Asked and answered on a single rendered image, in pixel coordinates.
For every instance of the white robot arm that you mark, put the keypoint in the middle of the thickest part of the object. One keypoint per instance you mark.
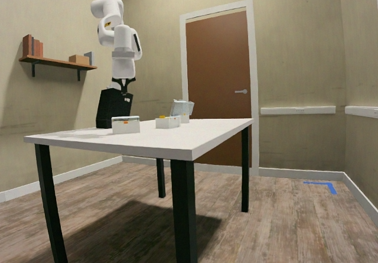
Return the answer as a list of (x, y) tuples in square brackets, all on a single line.
[(120, 35)]

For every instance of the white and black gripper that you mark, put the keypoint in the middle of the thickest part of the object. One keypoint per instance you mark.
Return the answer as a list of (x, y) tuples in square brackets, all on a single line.
[(123, 68)]

